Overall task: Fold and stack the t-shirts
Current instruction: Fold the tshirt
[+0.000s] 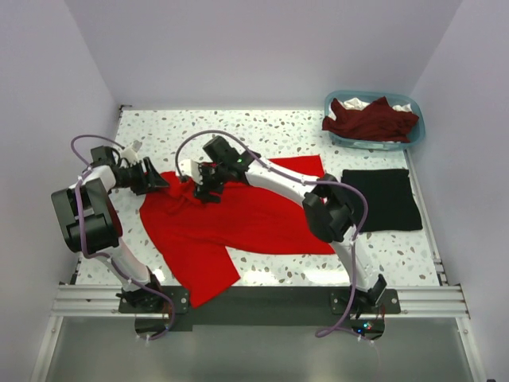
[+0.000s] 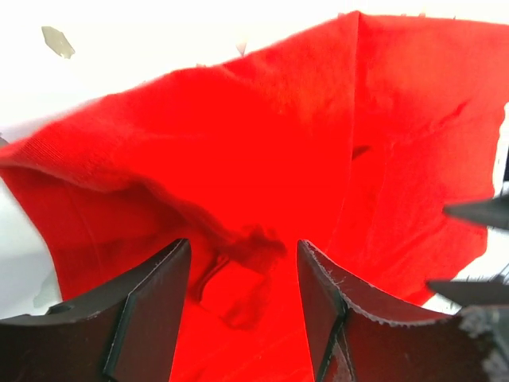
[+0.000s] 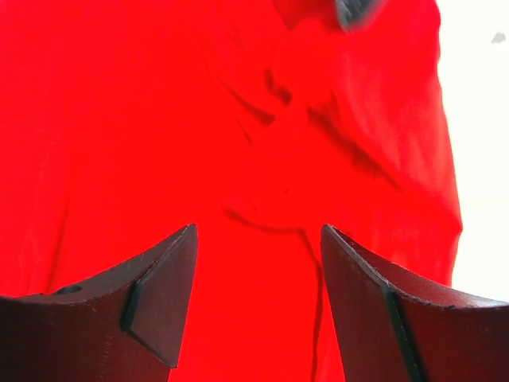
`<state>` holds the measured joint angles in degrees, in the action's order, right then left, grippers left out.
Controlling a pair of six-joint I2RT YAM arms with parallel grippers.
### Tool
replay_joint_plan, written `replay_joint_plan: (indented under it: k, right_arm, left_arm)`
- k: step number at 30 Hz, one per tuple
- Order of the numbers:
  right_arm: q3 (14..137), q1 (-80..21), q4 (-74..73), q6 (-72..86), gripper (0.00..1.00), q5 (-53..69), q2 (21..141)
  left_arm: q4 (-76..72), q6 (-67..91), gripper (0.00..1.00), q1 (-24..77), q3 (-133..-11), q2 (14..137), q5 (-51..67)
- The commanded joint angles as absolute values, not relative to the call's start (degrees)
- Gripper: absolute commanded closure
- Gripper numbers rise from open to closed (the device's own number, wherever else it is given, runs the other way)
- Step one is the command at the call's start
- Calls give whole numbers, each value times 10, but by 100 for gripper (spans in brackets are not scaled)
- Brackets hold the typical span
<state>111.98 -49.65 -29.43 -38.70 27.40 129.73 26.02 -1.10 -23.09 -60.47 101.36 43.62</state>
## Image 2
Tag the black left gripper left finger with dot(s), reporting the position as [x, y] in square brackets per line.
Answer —
[123, 330]

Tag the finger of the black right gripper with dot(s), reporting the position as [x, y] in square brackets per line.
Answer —
[457, 294]
[491, 213]

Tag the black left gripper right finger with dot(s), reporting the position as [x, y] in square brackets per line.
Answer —
[357, 332]

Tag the red t shirt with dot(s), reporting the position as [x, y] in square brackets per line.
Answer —
[353, 135]

